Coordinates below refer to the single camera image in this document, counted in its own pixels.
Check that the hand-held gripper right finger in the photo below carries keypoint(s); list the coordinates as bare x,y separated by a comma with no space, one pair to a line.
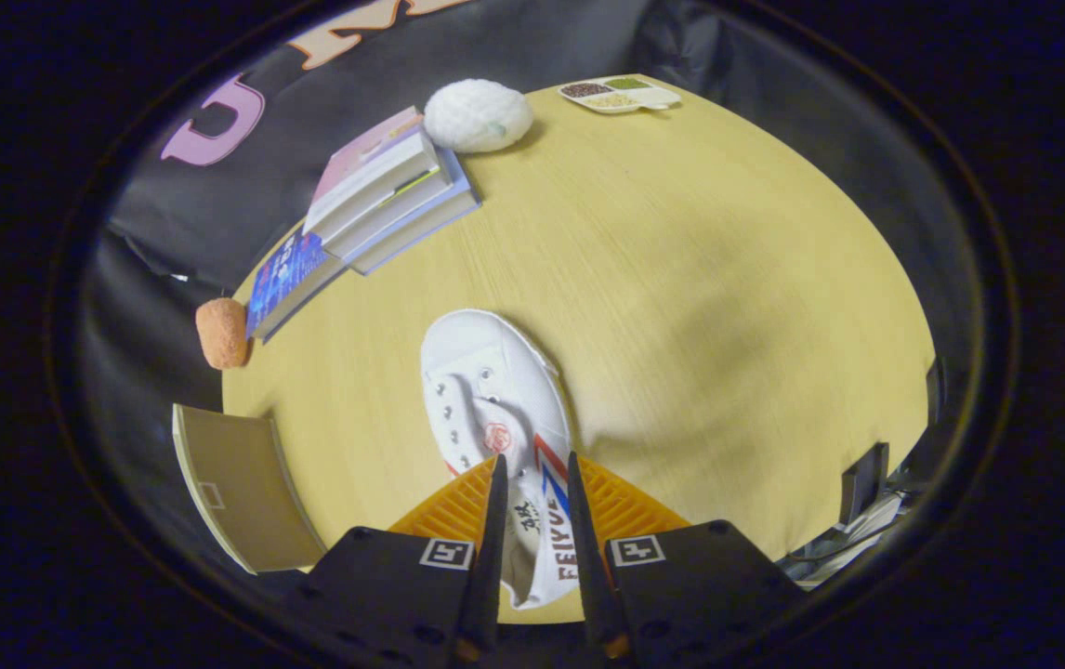
596,585

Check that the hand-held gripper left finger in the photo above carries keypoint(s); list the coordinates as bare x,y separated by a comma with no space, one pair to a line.
486,576

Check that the white canvas shoe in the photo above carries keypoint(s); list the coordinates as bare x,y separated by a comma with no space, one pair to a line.
495,390

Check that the storage box lid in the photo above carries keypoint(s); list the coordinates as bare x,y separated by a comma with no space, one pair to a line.
244,483

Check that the pale blue cover book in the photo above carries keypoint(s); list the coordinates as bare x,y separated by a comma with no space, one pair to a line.
430,228

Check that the orange textured ball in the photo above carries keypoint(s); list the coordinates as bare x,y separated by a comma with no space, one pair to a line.
221,333

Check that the white cover book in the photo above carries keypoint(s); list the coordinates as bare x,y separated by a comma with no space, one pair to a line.
402,209

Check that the pink cover book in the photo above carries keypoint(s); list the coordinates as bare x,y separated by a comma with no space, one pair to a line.
356,153

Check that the white textured ball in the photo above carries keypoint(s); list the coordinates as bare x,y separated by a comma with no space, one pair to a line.
477,116

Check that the white divided grain tray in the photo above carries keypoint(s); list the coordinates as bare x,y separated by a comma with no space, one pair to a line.
621,100

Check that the black metal frame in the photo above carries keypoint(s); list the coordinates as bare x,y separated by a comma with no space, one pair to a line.
864,483

